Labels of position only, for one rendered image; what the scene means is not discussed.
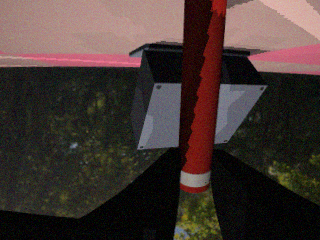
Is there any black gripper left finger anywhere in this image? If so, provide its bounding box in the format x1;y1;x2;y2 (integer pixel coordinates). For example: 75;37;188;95
0;148;181;240

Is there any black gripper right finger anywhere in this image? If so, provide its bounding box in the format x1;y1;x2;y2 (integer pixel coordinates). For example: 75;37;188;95
211;149;320;240

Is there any red peg with white band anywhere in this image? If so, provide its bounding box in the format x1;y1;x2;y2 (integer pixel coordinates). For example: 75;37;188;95
177;0;227;193

